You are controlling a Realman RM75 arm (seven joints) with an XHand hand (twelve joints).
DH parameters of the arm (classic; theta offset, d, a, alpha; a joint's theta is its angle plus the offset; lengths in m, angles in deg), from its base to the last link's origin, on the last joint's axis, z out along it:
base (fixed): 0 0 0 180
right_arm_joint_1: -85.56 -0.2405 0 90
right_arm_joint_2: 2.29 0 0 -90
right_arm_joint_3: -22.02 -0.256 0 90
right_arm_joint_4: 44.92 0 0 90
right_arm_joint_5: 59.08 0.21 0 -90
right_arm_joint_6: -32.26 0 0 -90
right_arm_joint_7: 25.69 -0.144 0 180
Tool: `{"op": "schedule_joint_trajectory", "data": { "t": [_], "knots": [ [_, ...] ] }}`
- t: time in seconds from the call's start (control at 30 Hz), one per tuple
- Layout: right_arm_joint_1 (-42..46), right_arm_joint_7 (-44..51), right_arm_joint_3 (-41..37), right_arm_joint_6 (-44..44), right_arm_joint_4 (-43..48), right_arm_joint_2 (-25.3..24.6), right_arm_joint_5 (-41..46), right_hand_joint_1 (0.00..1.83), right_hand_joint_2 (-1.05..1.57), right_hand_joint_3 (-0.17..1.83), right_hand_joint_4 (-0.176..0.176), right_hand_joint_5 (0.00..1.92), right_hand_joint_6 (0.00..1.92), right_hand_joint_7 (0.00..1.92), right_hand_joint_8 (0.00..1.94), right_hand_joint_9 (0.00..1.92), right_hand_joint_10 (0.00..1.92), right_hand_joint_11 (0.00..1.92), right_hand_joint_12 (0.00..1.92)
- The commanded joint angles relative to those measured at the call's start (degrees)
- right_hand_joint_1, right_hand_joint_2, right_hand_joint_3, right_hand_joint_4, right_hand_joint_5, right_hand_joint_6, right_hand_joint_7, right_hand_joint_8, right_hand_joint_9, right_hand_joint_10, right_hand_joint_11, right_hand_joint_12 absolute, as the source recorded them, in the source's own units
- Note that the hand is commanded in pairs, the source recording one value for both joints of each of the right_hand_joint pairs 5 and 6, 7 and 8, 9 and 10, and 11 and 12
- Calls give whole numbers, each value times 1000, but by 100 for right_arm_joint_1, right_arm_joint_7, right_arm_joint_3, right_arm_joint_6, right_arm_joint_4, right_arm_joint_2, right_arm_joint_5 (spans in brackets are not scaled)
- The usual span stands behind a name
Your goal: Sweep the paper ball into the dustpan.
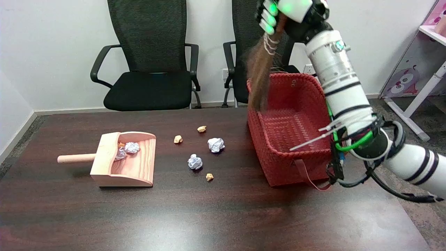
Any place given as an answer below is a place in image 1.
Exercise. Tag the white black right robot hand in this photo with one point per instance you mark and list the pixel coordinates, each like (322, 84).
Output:
(296, 10)

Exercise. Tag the brown straw hand broom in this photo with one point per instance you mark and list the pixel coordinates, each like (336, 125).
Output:
(259, 80)

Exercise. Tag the small tan paper ball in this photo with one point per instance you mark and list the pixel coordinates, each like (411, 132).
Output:
(201, 129)
(178, 139)
(209, 176)

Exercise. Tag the white paper ball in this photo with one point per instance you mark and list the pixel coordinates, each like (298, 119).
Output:
(216, 144)
(120, 153)
(132, 147)
(195, 162)

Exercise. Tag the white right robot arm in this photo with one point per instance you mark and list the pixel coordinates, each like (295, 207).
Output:
(334, 69)

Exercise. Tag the wooden dustpan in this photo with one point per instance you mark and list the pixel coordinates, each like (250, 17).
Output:
(136, 167)

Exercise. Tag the black mesh office chair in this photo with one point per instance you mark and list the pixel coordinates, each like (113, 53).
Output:
(242, 21)
(150, 35)

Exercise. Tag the red woven basket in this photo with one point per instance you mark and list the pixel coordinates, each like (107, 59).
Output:
(292, 125)

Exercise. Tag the pink white children's desk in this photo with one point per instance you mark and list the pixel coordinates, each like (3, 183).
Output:
(407, 76)

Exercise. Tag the white wall outlet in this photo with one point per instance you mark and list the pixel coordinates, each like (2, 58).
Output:
(225, 74)
(308, 68)

